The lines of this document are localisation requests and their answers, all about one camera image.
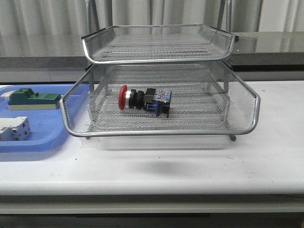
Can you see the red emergency push button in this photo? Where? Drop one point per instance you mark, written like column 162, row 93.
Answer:
column 154, row 100

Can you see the mesh tray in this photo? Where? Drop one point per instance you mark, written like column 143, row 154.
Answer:
column 157, row 43
column 207, row 99

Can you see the blue plastic tray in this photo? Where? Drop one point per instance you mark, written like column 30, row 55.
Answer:
column 47, row 127

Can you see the grey stone counter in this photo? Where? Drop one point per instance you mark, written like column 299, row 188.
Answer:
column 255, row 51

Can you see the green terminal block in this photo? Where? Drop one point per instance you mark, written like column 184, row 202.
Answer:
column 27, row 99

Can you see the white circuit breaker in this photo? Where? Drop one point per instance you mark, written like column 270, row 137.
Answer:
column 14, row 129

